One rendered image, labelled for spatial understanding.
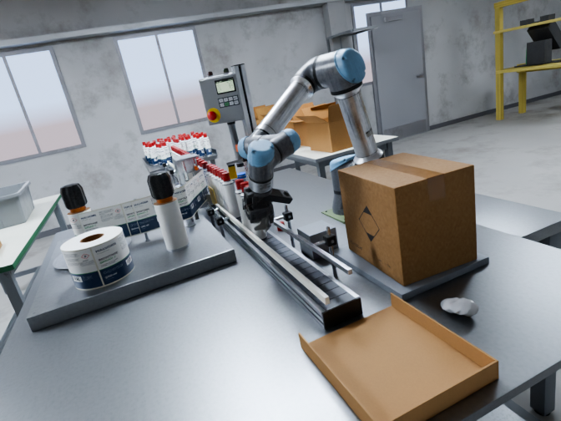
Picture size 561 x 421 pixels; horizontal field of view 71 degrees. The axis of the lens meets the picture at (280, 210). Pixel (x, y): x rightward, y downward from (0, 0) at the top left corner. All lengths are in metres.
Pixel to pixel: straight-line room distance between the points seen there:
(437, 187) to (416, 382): 0.47
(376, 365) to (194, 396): 0.38
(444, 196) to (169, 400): 0.80
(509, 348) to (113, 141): 5.57
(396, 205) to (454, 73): 7.54
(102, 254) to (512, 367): 1.16
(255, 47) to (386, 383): 5.87
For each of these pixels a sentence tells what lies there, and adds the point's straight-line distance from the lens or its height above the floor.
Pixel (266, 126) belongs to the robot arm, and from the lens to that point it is 1.31.
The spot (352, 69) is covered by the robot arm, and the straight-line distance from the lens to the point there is 1.40.
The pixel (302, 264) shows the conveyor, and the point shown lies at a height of 0.88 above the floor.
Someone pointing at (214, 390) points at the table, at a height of 0.83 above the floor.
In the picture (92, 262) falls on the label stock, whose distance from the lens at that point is 1.42.
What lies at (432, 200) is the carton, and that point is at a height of 1.06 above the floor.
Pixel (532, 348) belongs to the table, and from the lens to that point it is 0.95.
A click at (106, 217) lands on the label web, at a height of 1.02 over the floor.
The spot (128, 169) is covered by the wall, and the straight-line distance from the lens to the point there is 6.03.
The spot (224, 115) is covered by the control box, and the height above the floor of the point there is 1.32.
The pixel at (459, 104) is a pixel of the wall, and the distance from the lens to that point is 8.59.
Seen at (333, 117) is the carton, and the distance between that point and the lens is 3.23.
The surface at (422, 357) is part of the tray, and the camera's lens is 0.90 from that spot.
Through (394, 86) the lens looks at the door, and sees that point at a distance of 7.50.
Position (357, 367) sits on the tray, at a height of 0.83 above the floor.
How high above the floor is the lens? 1.41
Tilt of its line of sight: 18 degrees down
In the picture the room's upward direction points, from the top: 11 degrees counter-clockwise
